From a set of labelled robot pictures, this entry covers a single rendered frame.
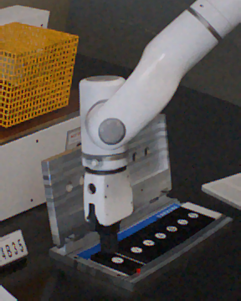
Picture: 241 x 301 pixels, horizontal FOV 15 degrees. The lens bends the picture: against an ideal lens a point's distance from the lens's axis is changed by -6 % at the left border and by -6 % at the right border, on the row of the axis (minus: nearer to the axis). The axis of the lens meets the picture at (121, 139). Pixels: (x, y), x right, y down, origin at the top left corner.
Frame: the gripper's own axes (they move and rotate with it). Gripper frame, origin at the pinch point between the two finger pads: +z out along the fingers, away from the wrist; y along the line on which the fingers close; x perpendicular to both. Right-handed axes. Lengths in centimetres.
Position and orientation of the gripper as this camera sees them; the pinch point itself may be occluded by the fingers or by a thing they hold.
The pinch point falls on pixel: (109, 242)
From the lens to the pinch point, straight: 183.5
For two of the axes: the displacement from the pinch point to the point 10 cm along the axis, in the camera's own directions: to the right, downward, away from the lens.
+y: 5.4, -2.2, 8.1
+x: -8.4, -1.1, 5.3
